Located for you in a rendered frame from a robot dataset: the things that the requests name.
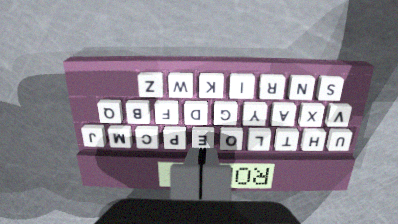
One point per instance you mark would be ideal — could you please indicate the mauve keyboard case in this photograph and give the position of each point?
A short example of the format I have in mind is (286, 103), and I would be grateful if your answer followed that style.
(282, 124)

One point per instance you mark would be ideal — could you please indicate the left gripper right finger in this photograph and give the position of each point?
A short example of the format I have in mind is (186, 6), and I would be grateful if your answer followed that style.
(216, 178)

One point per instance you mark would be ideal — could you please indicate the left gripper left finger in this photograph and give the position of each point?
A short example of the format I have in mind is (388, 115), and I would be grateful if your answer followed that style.
(186, 178)

